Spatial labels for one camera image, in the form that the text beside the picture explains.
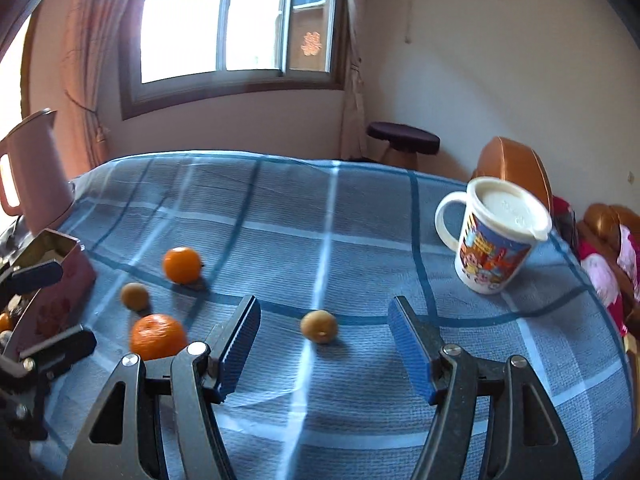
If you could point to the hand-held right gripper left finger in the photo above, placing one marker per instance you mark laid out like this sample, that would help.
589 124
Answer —
240 345

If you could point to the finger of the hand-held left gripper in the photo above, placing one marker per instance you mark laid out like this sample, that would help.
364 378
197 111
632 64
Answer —
65 347
37 274

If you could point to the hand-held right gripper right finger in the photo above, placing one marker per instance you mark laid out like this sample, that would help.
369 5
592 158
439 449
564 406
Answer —
407 345

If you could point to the rectangular metal tin box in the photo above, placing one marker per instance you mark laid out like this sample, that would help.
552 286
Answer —
62 292

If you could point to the small oblong orange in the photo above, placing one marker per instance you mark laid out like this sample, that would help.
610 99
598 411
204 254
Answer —
4 321

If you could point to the brown longan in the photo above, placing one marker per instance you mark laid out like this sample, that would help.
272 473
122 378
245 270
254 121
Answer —
135 296
318 326

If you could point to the small round orange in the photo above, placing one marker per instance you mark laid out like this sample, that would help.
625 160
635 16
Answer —
182 264
157 337

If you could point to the pink electric kettle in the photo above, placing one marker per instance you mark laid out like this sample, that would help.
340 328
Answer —
35 175

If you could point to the white cartoon print cup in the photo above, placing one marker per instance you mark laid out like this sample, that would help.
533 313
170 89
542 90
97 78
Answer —
495 245

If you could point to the blue plaid tablecloth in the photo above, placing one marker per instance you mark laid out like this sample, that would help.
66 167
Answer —
325 220

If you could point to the pink cloth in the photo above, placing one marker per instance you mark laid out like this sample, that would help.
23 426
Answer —
602 275

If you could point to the dark round stool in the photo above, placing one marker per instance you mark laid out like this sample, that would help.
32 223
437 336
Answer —
402 137

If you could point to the pink patterned curtain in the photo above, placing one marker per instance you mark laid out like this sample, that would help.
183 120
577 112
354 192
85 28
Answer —
95 60

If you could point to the beige tied curtain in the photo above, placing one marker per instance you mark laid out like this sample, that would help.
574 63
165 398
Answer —
355 85

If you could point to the red paper window sticker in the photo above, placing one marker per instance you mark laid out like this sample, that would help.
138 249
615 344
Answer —
311 44

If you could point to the sliding glass window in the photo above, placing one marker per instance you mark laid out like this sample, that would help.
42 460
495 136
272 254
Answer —
215 20

